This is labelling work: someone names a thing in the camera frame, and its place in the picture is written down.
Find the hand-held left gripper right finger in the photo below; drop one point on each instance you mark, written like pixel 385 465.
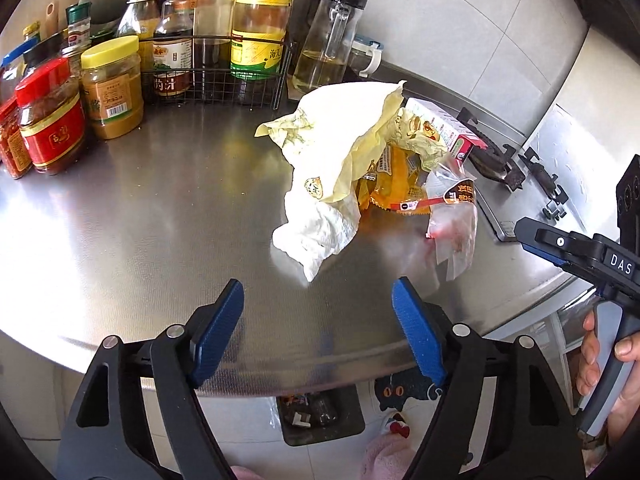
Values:
pixel 417 330

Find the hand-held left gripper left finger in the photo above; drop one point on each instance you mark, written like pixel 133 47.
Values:
pixel 220 330

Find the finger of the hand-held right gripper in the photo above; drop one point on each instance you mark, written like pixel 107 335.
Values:
pixel 530 232
pixel 630 205

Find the clear plastic wrapper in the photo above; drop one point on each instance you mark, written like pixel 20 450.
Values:
pixel 455 230

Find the grey floor waste bin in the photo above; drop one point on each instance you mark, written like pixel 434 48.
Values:
pixel 345 420

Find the white napkin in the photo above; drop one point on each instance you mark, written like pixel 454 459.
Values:
pixel 315 240

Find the small white pink carton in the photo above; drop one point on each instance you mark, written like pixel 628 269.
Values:
pixel 440 125

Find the orange snack packet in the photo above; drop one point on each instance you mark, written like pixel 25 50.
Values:
pixel 395 185

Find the person's right hand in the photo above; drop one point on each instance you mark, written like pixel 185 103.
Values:
pixel 589 355

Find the stainless steel gas stove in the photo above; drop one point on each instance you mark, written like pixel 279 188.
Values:
pixel 500 210

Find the small black pan support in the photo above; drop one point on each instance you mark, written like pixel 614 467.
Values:
pixel 545 180

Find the black cat floor mat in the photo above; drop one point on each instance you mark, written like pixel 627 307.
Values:
pixel 400 390

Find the aluminium foil splash guard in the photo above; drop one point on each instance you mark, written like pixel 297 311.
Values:
pixel 575 150

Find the large black pan support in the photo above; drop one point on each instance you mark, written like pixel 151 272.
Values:
pixel 492 160

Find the pink fluffy garment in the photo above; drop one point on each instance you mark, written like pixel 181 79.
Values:
pixel 385 460

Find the yellow lid jar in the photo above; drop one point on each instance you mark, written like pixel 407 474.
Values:
pixel 112 90

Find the large red lid jar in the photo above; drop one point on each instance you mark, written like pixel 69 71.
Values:
pixel 50 120

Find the glass oil dispenser black lid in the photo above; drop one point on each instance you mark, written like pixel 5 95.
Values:
pixel 325 45

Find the small red lid jar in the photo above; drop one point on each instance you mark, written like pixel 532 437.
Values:
pixel 11 145

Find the small dark soy sauce bottle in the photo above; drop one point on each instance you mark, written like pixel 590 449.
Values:
pixel 172 45

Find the green yellow label bottle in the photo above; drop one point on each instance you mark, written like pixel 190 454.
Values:
pixel 260 25

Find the tall glass sauce bottle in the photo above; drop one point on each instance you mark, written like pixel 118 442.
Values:
pixel 215 15

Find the glass bottle steel cap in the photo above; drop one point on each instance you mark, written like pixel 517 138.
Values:
pixel 140 20

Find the black lid jar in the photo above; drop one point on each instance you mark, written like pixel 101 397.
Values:
pixel 45 52

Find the green cap spice bottle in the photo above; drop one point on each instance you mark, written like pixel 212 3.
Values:
pixel 79 27

